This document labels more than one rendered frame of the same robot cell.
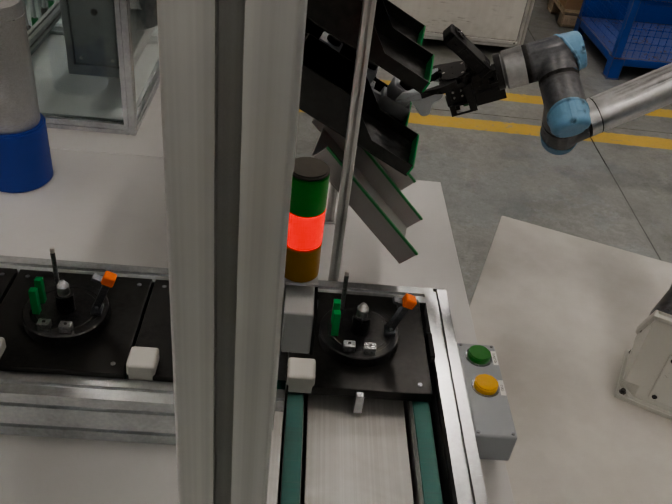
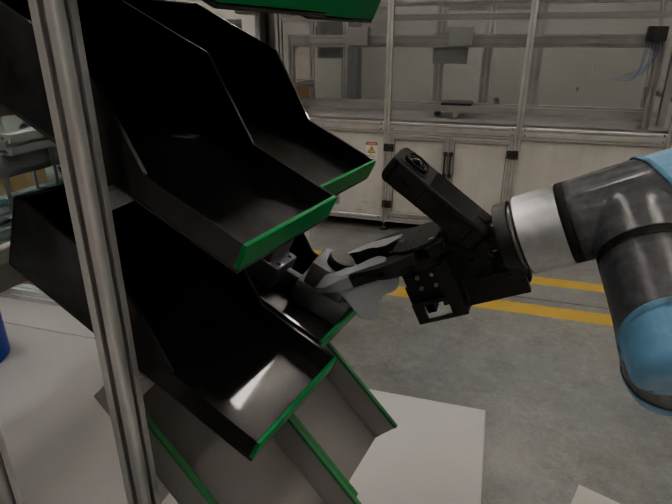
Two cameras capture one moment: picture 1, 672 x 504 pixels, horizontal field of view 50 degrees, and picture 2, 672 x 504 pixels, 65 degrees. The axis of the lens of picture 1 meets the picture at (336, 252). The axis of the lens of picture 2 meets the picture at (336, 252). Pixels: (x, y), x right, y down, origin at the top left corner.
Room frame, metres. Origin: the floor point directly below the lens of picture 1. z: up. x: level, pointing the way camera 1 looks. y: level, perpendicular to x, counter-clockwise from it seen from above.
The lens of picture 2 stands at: (0.87, -0.29, 1.49)
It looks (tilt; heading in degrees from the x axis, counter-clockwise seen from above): 22 degrees down; 21
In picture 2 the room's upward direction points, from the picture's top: straight up
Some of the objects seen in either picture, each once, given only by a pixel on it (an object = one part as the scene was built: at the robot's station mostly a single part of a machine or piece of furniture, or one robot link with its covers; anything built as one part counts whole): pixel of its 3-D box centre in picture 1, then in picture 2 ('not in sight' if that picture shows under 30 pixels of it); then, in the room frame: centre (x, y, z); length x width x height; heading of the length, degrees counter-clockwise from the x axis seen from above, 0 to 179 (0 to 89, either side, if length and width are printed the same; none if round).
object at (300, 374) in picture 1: (300, 375); not in sight; (0.83, 0.03, 0.97); 0.05 x 0.05 x 0.04; 5
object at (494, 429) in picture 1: (481, 398); not in sight; (0.87, -0.28, 0.93); 0.21 x 0.07 x 0.06; 5
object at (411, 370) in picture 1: (357, 342); not in sight; (0.93, -0.06, 0.96); 0.24 x 0.24 x 0.02; 5
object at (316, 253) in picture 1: (300, 255); not in sight; (0.73, 0.04, 1.28); 0.05 x 0.05 x 0.05
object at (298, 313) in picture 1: (301, 250); not in sight; (0.73, 0.04, 1.29); 0.12 x 0.05 x 0.25; 5
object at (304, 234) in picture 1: (303, 223); not in sight; (0.73, 0.04, 1.33); 0.05 x 0.05 x 0.05
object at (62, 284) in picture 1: (64, 298); not in sight; (0.89, 0.44, 1.01); 0.24 x 0.24 x 0.13; 5
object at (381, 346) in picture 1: (358, 334); not in sight; (0.93, -0.06, 0.98); 0.14 x 0.14 x 0.02
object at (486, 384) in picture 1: (485, 385); not in sight; (0.87, -0.28, 0.96); 0.04 x 0.04 x 0.02
